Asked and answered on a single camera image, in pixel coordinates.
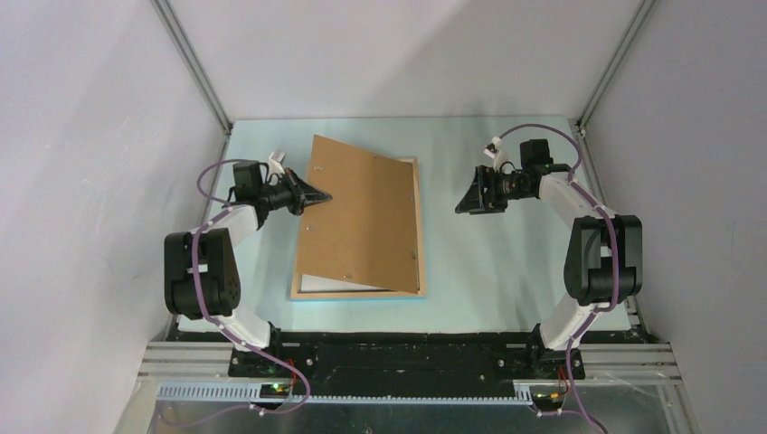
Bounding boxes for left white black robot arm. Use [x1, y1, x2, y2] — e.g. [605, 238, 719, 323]
[164, 159, 333, 377]

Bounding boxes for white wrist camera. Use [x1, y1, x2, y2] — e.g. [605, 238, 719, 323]
[483, 137, 508, 171]
[267, 150, 286, 177]

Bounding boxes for aluminium rail frame front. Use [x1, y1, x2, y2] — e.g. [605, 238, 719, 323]
[138, 336, 686, 420]

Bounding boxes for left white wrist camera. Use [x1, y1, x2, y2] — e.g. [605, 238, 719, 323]
[267, 150, 286, 177]

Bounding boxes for brown fibreboard backing board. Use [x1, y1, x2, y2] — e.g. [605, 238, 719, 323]
[295, 136, 421, 295]

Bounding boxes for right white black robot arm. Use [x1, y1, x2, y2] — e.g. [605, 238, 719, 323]
[455, 137, 643, 378]

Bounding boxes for aluminium corner post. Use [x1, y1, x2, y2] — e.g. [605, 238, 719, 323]
[576, 0, 658, 137]
[150, 0, 233, 136]

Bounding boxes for light wooden picture frame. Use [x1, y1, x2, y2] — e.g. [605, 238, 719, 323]
[289, 157, 428, 301]

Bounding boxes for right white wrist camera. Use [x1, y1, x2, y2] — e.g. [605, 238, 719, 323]
[483, 137, 508, 171]

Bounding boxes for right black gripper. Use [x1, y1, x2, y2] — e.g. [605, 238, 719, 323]
[455, 165, 533, 215]

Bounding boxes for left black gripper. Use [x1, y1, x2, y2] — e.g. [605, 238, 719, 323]
[258, 168, 332, 217]

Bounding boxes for right aluminium corner post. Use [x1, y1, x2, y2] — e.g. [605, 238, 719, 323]
[576, 0, 658, 137]

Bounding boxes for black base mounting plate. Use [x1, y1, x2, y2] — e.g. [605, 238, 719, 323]
[266, 331, 585, 399]

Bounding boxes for left aluminium corner post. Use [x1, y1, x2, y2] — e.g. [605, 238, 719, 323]
[150, 0, 233, 136]

